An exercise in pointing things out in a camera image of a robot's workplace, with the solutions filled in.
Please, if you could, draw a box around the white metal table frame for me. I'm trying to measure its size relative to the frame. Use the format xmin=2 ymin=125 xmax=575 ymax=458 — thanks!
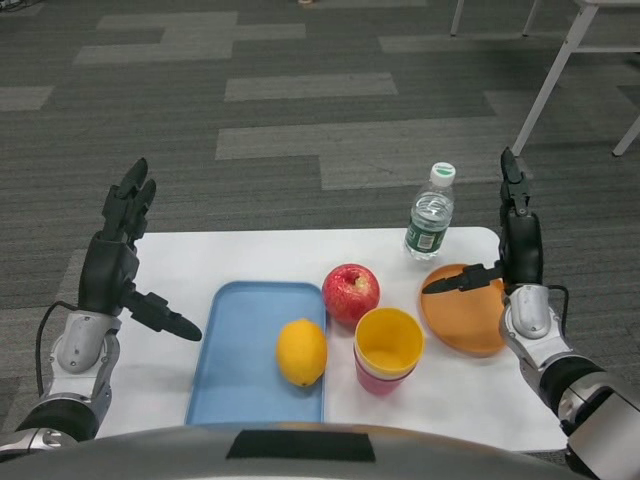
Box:
xmin=449 ymin=0 xmax=640 ymax=158

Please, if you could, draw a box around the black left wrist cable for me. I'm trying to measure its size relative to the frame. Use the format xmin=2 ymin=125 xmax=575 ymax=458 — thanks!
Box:
xmin=35 ymin=300 xmax=81 ymax=396

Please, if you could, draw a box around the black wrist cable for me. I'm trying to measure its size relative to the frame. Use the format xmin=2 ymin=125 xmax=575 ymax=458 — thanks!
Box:
xmin=542 ymin=283 xmax=570 ymax=331
xmin=35 ymin=300 xmax=81 ymax=396

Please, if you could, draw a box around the orange round plate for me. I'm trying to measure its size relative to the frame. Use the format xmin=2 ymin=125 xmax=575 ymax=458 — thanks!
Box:
xmin=418 ymin=263 xmax=507 ymax=358

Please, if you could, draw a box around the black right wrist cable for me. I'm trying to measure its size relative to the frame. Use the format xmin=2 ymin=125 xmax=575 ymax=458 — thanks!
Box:
xmin=542 ymin=283 xmax=570 ymax=331

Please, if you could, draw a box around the clear plastic water bottle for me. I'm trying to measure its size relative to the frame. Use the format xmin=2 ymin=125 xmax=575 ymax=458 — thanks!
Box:
xmin=403 ymin=160 xmax=457 ymax=262

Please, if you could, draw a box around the yellow lemon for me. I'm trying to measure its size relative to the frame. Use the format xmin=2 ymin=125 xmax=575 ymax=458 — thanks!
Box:
xmin=275 ymin=318 xmax=329 ymax=388

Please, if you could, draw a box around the pink plastic cup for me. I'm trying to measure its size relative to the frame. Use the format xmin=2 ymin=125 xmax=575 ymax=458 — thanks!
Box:
xmin=355 ymin=360 xmax=415 ymax=397

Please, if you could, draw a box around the blue rectangular plate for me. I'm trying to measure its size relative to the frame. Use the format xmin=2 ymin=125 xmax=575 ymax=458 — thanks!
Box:
xmin=184 ymin=280 xmax=329 ymax=426

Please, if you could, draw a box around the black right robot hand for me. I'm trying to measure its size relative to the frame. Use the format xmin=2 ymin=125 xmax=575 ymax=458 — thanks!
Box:
xmin=421 ymin=146 xmax=545 ymax=296

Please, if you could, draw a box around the white plastic cup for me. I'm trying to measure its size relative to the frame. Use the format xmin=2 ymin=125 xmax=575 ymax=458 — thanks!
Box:
xmin=353 ymin=349 xmax=417 ymax=380

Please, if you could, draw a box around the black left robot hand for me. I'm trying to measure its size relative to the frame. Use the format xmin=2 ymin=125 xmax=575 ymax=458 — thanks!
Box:
xmin=79 ymin=157 xmax=204 ymax=343

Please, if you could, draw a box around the silver robot chest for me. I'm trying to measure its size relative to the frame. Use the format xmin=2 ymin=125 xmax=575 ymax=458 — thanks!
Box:
xmin=74 ymin=422 xmax=581 ymax=480

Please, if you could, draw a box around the red apple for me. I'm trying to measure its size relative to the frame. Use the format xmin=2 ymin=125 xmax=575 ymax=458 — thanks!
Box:
xmin=321 ymin=263 xmax=382 ymax=328

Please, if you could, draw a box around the yellow plastic cup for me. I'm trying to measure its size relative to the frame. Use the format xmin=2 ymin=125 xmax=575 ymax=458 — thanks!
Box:
xmin=354 ymin=307 xmax=426 ymax=375

